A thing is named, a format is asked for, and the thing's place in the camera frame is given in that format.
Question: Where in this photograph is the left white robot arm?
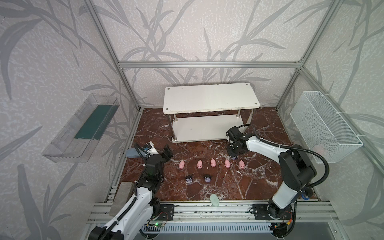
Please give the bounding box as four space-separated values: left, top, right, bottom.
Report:
88 142 173 240

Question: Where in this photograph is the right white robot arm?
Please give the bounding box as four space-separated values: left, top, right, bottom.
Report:
226 127 317 219

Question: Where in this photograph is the white two-tier shelf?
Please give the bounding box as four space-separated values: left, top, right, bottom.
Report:
163 83 261 143

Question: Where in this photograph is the pink pig toy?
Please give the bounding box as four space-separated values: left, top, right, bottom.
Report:
197 160 203 169
179 161 185 170
239 160 245 169
225 160 231 169
210 159 217 168

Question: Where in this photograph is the blue fabric glasses case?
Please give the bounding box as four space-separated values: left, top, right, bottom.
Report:
126 148 147 158

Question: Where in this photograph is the dark cartoon figure toy left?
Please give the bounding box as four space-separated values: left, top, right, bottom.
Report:
186 175 194 185

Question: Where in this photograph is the dark cartoon figure toy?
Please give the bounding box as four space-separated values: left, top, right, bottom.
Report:
186 175 194 185
204 175 212 183

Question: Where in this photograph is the dark cartoon figure toy right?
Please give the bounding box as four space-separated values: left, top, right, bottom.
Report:
204 175 212 183

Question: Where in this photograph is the pale green oval object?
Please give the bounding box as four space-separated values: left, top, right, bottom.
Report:
210 194 220 207

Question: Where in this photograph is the pink toy in basket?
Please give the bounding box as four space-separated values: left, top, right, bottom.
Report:
313 144 329 158

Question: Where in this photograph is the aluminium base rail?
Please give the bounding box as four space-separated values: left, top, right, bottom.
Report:
86 200 338 224

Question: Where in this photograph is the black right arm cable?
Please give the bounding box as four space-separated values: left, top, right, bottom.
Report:
236 123 330 190

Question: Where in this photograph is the clear plastic wall bin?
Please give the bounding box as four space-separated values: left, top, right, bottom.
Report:
42 94 120 163

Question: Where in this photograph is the white wire mesh basket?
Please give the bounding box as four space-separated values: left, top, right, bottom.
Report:
290 91 363 163

